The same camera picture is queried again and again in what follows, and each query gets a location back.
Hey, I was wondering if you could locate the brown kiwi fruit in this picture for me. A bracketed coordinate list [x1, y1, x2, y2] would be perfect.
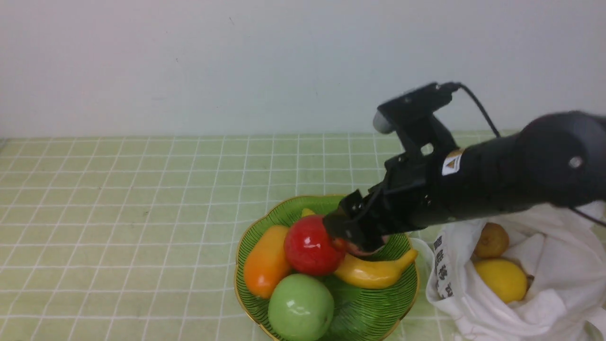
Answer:
[473, 222, 509, 259]

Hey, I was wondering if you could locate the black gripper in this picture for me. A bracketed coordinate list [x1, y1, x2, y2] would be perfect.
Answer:
[324, 153, 455, 250]

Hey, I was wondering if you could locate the yellow lemon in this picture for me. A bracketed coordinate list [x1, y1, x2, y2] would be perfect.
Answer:
[473, 258, 528, 304]

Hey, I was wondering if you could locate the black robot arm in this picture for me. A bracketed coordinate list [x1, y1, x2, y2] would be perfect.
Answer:
[323, 111, 605, 252]

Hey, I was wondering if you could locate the black camera cable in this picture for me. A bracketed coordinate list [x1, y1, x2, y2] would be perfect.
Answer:
[443, 82, 502, 139]

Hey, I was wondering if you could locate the yellow banana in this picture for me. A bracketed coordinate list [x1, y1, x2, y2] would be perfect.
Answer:
[301, 208, 419, 290]

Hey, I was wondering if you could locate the green apple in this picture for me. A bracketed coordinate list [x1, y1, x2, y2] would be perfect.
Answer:
[267, 274, 335, 341]

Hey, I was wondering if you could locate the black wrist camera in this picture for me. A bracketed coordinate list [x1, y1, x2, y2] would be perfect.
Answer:
[373, 82, 459, 160]

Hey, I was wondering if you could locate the orange yellow mango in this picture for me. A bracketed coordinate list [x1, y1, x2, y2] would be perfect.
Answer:
[244, 226, 292, 299]

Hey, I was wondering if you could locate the peach fruit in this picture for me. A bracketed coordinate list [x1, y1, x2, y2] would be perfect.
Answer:
[346, 236, 390, 258]

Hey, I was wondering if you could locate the green checkered tablecloth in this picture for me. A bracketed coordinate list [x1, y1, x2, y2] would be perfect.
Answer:
[0, 132, 606, 341]

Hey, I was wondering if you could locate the red apple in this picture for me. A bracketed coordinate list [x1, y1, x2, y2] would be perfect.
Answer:
[284, 215, 346, 277]

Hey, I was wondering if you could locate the white cloth bag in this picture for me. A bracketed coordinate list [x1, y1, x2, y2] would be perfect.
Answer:
[412, 202, 605, 341]

